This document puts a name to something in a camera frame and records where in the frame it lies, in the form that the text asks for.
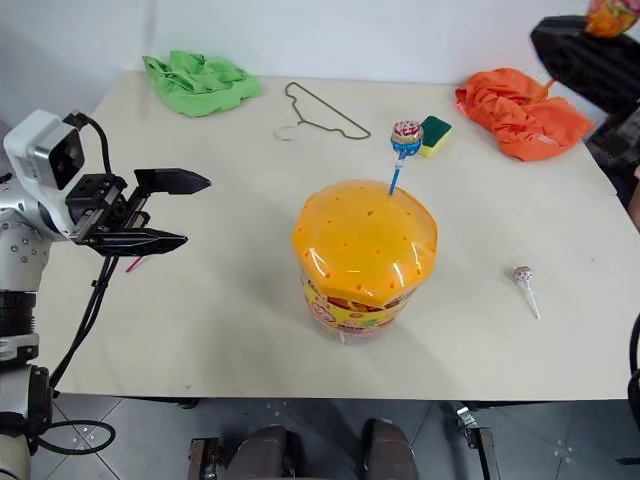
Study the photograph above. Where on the white stick lollipop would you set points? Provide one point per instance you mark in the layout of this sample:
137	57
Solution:
523	275

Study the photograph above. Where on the metal table leg bracket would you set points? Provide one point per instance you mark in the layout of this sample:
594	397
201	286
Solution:
477	440
202	460

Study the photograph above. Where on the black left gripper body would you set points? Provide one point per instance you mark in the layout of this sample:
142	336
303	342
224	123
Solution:
107	205

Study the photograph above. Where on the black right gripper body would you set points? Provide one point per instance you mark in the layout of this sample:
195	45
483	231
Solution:
620	135

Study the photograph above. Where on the thin metal clothes hanger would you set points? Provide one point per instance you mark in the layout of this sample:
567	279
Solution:
320	104

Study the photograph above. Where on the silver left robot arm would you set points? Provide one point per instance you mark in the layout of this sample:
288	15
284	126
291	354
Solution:
15	240

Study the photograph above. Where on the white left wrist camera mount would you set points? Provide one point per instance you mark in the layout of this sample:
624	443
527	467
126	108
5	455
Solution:
35	145

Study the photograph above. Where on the yellow and green sponge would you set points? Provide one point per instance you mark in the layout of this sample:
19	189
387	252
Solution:
434	136

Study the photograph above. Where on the pink stick lollipop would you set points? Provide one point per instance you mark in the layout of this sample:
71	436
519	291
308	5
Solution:
135	265

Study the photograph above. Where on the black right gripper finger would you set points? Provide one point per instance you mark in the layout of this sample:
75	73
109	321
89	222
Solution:
585	55

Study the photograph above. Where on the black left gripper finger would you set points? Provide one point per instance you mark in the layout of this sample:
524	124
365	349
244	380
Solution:
175	182
145	242

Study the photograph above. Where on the dark rounded shape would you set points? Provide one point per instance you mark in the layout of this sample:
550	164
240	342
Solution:
390	452
267	455

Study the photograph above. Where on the crumpled green cloth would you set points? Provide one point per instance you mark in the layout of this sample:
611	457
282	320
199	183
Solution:
200	85

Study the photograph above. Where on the blue stick lollipop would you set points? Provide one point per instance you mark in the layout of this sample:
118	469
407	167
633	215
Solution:
406	137

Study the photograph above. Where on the lollipop jar with orange lid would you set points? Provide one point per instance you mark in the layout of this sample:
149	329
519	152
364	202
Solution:
362	240

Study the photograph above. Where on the orange stick lollipop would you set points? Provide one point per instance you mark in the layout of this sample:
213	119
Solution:
610	17

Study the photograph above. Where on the crumpled orange cloth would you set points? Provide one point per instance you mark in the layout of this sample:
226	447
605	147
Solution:
520	115

